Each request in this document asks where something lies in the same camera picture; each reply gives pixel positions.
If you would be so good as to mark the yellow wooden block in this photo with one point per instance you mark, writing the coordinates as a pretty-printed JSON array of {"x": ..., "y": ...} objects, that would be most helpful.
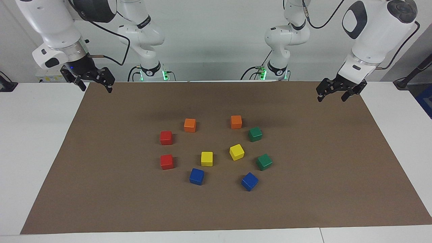
[
  {"x": 207, "y": 158},
  {"x": 236, "y": 152}
]

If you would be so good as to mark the black clamp mount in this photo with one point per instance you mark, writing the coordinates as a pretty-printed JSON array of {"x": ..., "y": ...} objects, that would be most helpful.
[{"x": 6, "y": 86}]

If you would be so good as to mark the orange wooden block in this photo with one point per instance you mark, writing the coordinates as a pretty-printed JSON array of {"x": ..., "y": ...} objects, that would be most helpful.
[
  {"x": 190, "y": 125},
  {"x": 236, "y": 122}
]

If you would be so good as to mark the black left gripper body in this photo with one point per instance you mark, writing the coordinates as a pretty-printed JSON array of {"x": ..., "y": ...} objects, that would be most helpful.
[{"x": 342, "y": 84}]

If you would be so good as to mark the brown table mat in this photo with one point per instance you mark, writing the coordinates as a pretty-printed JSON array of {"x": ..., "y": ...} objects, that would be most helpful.
[{"x": 101, "y": 202}]

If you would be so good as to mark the green wooden block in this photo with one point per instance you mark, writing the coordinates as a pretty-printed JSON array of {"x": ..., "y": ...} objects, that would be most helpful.
[
  {"x": 264, "y": 161},
  {"x": 255, "y": 134}
]

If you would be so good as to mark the blue wooden block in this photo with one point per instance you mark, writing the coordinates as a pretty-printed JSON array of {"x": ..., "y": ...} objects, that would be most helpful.
[
  {"x": 196, "y": 176},
  {"x": 249, "y": 181}
]

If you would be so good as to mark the blue box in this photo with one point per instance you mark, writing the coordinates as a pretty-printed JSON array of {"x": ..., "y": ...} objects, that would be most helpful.
[{"x": 426, "y": 98}]

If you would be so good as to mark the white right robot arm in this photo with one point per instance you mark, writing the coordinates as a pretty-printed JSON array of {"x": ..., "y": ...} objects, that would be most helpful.
[{"x": 57, "y": 30}]

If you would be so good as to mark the black stand pole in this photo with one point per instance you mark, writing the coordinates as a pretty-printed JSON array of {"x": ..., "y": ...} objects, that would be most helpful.
[{"x": 401, "y": 82}]

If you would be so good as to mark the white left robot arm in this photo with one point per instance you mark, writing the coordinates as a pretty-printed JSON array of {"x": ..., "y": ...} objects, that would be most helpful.
[{"x": 378, "y": 33}]

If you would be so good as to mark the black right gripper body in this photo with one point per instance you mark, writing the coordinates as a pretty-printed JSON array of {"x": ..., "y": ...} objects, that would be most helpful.
[{"x": 86, "y": 69}]

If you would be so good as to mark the white power strip box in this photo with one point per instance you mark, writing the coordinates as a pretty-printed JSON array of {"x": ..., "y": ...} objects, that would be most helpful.
[{"x": 50, "y": 78}]

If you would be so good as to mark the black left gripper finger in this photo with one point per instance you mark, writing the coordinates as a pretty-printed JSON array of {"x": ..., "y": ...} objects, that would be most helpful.
[
  {"x": 346, "y": 96},
  {"x": 320, "y": 97}
]

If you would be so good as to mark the red wooden block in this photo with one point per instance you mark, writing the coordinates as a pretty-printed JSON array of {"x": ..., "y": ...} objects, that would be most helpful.
[
  {"x": 166, "y": 161},
  {"x": 166, "y": 137}
]

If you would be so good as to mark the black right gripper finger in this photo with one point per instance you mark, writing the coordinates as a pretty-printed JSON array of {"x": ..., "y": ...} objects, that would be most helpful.
[
  {"x": 81, "y": 85},
  {"x": 108, "y": 87}
]

